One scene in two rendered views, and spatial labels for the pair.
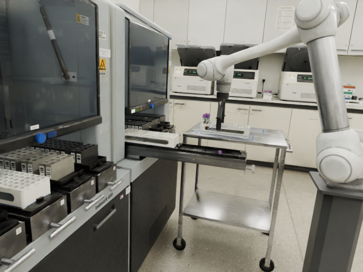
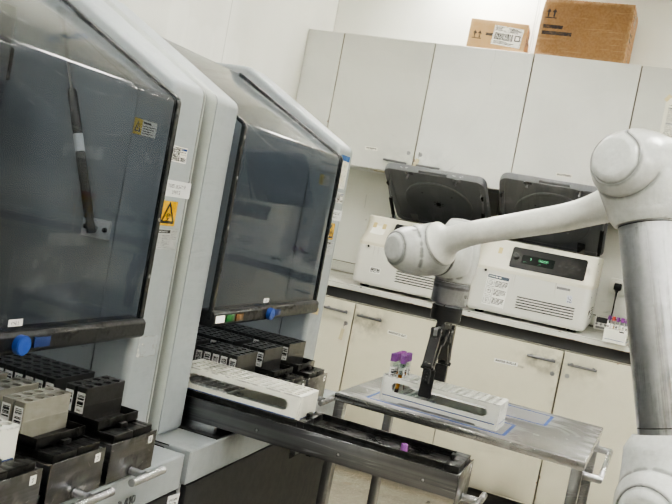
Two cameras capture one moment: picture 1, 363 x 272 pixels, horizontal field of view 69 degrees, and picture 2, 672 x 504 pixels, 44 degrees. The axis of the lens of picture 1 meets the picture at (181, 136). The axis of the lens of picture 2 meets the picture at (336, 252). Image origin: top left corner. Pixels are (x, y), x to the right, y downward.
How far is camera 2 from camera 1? 47 cm
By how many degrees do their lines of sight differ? 12
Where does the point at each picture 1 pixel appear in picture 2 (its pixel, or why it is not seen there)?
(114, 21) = (211, 127)
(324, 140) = (633, 450)
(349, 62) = not seen: outside the picture
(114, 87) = (186, 262)
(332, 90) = (659, 339)
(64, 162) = (50, 403)
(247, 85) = (563, 293)
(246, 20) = (579, 123)
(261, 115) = (594, 383)
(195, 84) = not seen: hidden behind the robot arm
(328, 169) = not seen: outside the picture
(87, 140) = (105, 368)
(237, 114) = (526, 372)
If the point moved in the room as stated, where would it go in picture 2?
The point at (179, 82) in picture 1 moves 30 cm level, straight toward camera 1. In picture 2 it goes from (377, 259) to (374, 262)
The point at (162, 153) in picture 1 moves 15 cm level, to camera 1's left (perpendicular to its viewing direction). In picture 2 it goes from (270, 429) to (200, 414)
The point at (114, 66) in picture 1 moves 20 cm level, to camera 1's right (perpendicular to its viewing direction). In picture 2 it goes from (195, 217) to (292, 235)
